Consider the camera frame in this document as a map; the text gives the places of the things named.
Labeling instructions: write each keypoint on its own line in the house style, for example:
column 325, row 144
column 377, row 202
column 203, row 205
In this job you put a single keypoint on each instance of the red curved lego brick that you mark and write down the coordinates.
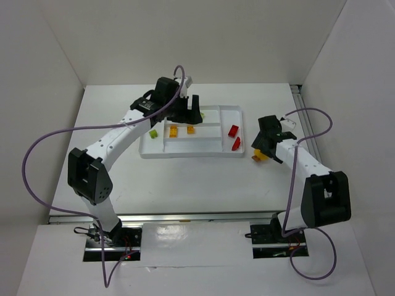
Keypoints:
column 237, row 145

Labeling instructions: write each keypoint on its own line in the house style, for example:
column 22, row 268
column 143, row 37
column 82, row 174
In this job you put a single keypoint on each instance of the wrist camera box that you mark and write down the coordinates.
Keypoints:
column 287, row 124
column 186, row 84

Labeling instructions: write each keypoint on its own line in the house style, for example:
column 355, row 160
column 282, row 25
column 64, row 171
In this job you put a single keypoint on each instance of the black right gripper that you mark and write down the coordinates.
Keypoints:
column 263, row 145

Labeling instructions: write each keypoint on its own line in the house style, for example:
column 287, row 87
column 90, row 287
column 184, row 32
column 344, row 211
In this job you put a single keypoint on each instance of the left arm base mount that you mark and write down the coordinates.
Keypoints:
column 127, row 244

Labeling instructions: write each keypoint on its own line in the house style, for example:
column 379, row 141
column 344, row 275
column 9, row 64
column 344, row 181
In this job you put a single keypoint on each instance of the aluminium side rail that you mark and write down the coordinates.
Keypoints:
column 311, row 144

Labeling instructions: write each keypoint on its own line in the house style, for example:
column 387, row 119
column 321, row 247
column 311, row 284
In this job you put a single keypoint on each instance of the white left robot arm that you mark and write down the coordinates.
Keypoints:
column 88, row 169

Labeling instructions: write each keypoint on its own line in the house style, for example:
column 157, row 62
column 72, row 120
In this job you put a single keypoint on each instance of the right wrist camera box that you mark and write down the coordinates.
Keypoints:
column 287, row 124

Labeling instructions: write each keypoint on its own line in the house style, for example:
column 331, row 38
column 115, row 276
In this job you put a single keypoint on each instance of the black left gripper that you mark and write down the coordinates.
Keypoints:
column 181, row 110

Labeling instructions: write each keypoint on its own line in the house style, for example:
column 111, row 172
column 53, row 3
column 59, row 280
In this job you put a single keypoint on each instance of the lime green curved lego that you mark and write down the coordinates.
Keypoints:
column 153, row 134

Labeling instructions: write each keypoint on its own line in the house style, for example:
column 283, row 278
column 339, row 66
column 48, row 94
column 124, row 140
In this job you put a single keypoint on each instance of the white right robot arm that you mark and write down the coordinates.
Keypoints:
column 318, row 196

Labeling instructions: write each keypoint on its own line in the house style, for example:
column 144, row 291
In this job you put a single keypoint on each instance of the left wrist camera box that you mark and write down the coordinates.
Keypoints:
column 186, row 84

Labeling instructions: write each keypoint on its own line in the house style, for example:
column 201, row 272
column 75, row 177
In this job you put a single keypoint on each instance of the aluminium front rail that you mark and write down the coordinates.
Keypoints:
column 171, row 217

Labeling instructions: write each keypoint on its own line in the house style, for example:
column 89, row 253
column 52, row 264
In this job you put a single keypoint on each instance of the yellow striped lego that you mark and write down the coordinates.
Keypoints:
column 173, row 132

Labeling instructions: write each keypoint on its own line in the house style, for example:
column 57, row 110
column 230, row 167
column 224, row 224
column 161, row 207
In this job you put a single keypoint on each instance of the yellow lego brick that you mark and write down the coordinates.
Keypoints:
column 259, row 154

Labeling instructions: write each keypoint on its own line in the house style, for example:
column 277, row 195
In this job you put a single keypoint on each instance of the white compartment sorting tray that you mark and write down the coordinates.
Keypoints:
column 210, row 140

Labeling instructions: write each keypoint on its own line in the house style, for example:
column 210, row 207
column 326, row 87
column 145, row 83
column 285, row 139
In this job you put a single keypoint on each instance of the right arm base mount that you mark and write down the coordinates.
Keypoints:
column 267, row 242

